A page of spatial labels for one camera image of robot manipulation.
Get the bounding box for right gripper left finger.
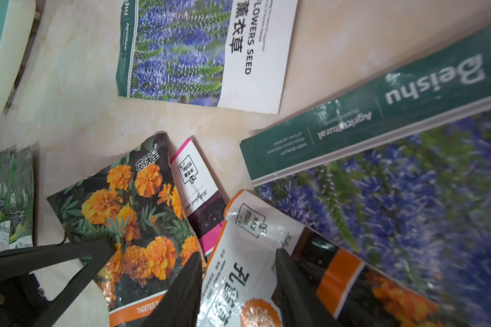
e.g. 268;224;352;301
141;252;203;327

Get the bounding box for green plant seed packet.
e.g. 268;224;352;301
0;149;12;244

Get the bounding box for mint green toaster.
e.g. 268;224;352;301
0;0;36;115

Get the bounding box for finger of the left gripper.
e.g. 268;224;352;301
0;238;115;326

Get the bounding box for marigold seed packet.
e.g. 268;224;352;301
48;132;200;326
197;191;444;326

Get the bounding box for pink flower seed packet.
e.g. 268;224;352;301
170;138;226;258

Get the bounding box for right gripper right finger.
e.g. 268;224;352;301
276;248;339;326

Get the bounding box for lavender seed packet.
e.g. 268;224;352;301
116;0;298;114
240;25;491;326

